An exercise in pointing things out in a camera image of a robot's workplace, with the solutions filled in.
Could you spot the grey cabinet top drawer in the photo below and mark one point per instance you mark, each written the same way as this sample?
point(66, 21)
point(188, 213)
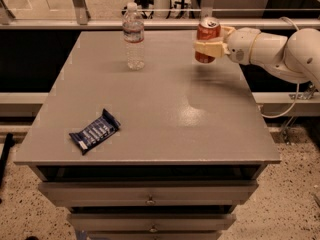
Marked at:
point(148, 193)

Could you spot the grey cabinet drawer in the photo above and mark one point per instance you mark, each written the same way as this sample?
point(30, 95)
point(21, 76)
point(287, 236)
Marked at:
point(152, 223)
point(148, 193)

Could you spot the blue rxbar blueberry wrapper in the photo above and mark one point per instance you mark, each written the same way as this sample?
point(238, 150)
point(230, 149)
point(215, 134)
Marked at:
point(96, 132)

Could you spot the red coke can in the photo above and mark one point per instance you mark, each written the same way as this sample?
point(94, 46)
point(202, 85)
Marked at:
point(208, 28)

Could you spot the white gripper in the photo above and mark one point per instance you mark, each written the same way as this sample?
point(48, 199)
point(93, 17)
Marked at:
point(242, 44)

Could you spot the clear plastic water bottle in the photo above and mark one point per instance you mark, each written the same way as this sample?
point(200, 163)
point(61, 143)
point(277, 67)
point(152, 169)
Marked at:
point(133, 34)

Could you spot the metal railing frame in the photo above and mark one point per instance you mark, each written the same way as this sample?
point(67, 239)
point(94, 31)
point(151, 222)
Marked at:
point(157, 14)

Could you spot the black pole at left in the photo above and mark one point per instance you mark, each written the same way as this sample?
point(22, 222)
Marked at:
point(8, 144)

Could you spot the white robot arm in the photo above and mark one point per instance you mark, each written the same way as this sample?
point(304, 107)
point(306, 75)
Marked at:
point(295, 59)

